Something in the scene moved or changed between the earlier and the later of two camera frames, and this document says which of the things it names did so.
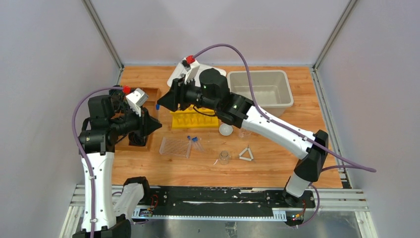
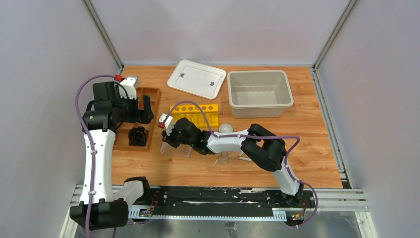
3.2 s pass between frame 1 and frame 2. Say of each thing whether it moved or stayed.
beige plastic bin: stayed
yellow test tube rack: stayed
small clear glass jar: stayed
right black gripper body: moved
